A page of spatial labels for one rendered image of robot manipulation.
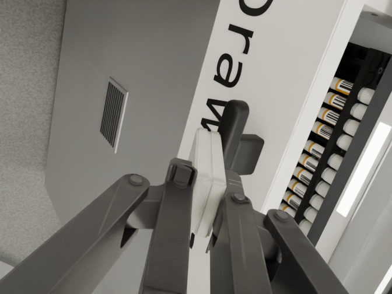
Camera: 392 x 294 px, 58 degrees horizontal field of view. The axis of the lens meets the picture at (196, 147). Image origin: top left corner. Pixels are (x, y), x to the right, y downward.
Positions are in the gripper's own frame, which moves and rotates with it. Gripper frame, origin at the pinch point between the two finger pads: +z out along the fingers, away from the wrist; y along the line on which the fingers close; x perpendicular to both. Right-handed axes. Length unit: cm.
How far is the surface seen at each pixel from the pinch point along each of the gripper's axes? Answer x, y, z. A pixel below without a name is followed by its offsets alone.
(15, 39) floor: -13, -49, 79
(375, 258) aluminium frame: -5.3, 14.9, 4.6
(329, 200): -3.7, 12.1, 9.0
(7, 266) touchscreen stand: -89, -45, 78
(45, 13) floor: -5, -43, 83
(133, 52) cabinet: -2.0, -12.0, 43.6
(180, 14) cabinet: 6.4, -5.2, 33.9
